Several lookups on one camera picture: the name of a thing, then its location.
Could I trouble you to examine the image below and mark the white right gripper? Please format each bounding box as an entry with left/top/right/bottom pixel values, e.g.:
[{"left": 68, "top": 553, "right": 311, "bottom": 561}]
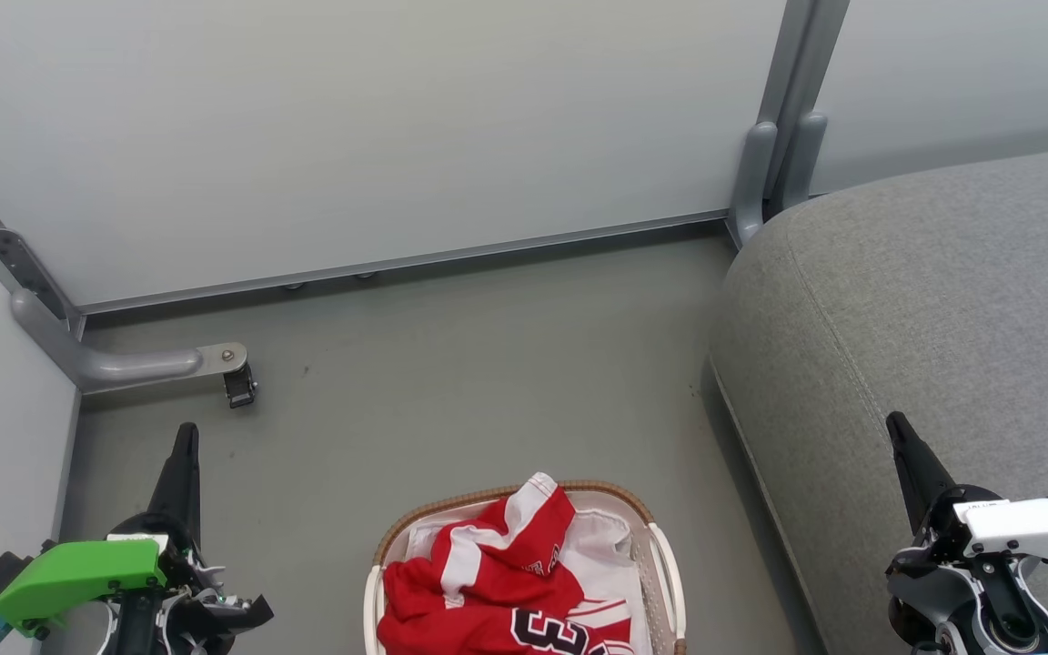
[{"left": 886, "top": 411, "right": 1048, "bottom": 583}]

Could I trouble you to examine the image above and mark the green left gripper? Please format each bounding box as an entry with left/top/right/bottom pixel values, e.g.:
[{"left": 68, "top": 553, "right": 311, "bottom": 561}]
[{"left": 0, "top": 422, "right": 203, "bottom": 636}]

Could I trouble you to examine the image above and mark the red jersey with large numbers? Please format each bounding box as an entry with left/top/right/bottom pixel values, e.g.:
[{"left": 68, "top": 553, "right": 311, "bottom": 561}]
[{"left": 377, "top": 471, "right": 639, "bottom": 655}]

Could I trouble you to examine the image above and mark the grey fabric sofa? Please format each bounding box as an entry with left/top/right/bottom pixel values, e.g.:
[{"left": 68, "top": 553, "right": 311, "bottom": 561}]
[{"left": 710, "top": 144, "right": 1048, "bottom": 655}]

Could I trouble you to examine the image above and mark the black caster wheel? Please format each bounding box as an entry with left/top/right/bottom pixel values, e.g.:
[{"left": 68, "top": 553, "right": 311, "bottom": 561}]
[{"left": 224, "top": 362, "right": 258, "bottom": 409}]

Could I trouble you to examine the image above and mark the grey partition foot with plate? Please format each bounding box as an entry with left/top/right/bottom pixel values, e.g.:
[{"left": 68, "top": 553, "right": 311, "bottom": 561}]
[{"left": 10, "top": 289, "right": 248, "bottom": 394}]

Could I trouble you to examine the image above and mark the brown and white laundry basket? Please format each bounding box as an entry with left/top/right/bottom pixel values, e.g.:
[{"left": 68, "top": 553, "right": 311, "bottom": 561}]
[{"left": 363, "top": 479, "right": 689, "bottom": 655}]

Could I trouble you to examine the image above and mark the grey rounded partition foot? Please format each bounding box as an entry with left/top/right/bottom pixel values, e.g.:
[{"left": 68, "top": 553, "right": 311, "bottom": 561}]
[{"left": 728, "top": 121, "right": 779, "bottom": 249}]

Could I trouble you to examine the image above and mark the grey partition corner post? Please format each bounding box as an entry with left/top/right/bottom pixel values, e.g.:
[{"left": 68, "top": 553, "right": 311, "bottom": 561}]
[{"left": 0, "top": 141, "right": 86, "bottom": 339}]

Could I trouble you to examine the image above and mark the grey partition bottom rail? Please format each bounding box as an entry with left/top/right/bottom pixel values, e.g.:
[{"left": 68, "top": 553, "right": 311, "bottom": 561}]
[{"left": 78, "top": 211, "right": 731, "bottom": 317}]

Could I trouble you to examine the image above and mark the grey partition upright post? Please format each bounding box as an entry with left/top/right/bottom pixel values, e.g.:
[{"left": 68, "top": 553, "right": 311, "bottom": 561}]
[{"left": 756, "top": 0, "right": 852, "bottom": 219}]

